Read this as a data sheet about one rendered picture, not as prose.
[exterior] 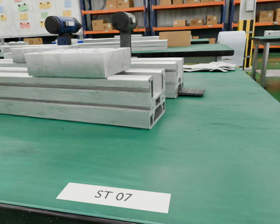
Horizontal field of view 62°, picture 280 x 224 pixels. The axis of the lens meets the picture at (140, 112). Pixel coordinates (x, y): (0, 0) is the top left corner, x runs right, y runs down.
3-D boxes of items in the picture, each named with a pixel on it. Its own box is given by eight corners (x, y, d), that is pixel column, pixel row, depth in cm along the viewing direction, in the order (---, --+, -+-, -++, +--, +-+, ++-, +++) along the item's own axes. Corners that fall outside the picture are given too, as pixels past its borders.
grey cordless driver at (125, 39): (112, 80, 80) (106, 11, 73) (127, 71, 99) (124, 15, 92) (134, 80, 79) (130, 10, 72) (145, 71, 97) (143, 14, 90)
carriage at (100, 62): (31, 90, 44) (23, 53, 41) (67, 79, 53) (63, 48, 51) (106, 94, 38) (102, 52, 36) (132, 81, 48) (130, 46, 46)
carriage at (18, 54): (14, 72, 69) (9, 48, 67) (41, 66, 79) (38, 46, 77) (58, 73, 64) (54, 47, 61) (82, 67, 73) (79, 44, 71)
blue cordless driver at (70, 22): (50, 81, 85) (39, 16, 78) (79, 72, 102) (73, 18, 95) (68, 81, 82) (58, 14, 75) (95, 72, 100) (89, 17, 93)
